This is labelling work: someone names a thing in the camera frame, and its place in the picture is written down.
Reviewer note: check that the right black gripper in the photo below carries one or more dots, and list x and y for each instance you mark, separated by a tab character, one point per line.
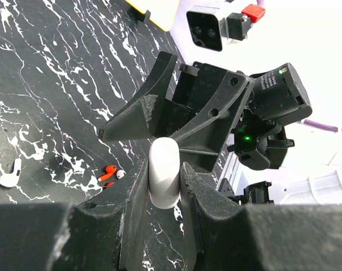
213	108

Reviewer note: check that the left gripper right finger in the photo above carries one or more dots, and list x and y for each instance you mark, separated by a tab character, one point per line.
220	234

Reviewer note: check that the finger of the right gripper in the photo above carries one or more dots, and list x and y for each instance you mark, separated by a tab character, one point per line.
139	118

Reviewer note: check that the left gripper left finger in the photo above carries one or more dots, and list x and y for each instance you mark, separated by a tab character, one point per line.
104	233

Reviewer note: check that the white earbud charging case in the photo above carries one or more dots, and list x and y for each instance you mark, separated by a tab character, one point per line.
164	173

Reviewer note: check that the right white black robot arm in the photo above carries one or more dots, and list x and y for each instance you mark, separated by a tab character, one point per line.
311	172

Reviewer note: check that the white earbud beside red ones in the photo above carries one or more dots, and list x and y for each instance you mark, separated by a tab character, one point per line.
120	174

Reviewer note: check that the red earbud upper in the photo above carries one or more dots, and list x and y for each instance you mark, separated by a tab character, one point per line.
109	171

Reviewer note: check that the white earbud near centre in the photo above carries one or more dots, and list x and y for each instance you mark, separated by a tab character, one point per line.
10	180

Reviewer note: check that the small whiteboard yellow frame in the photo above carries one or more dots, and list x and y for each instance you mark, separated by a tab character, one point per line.
160	12

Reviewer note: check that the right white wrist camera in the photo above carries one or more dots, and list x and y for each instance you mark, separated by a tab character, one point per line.
214	24

